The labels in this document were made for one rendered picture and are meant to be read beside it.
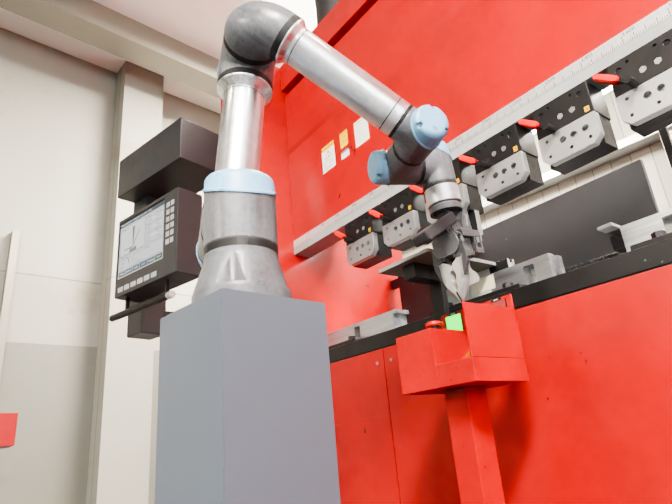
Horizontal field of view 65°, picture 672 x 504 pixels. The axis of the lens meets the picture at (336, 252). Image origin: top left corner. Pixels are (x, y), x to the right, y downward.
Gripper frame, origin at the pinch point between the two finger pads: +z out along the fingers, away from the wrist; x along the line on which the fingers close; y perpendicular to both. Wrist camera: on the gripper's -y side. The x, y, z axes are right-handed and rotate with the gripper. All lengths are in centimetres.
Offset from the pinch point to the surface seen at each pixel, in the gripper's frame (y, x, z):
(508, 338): 5.8, -4.9, 10.1
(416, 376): -6.5, 10.2, 14.3
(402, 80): 38, 33, -86
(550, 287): 19.7, -8.7, 0.4
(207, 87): 72, 252, -237
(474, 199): 38, 17, -34
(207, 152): 5, 122, -99
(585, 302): 19.4, -15.4, 5.5
